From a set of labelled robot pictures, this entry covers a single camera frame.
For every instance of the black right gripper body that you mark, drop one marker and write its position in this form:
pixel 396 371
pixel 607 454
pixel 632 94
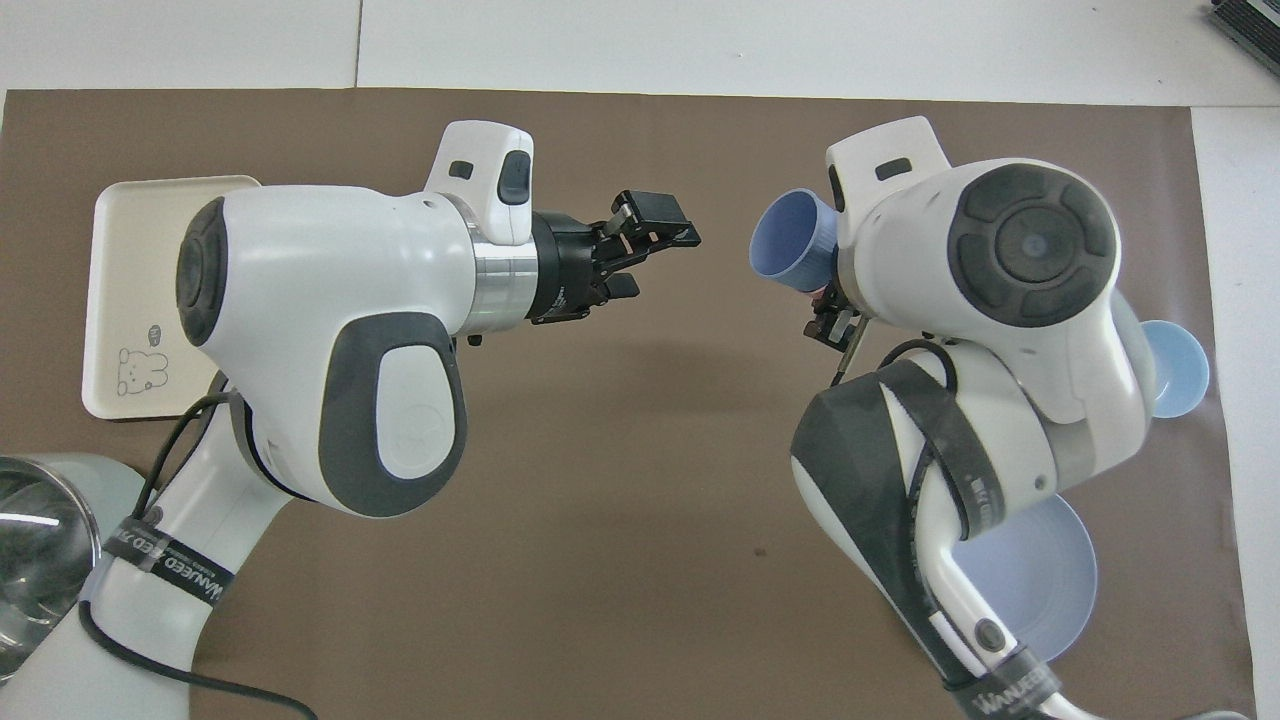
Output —
pixel 838 315

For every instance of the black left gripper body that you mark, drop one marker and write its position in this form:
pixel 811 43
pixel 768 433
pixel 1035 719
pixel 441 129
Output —
pixel 565 270

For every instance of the blue cup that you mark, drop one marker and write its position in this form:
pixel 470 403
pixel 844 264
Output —
pixel 790 240

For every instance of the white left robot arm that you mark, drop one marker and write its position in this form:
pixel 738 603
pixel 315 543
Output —
pixel 320 340

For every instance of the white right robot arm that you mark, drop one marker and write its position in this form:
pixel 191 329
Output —
pixel 1000 330

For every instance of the cream tray with bear print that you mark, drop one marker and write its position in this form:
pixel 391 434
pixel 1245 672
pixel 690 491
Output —
pixel 130 290

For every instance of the brown table mat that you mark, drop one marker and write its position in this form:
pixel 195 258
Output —
pixel 650 450

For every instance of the blue plate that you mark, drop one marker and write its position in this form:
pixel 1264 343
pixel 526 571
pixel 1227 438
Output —
pixel 1040 580

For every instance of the light blue bowl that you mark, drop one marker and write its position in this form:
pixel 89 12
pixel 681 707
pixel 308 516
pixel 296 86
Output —
pixel 1175 370

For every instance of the dark ribbed device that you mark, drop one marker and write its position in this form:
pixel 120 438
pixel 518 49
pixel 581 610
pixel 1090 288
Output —
pixel 1250 25

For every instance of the pale green cooking pot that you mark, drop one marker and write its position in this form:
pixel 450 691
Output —
pixel 60 490

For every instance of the glass pot lid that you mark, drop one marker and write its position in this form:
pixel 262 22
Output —
pixel 35 560

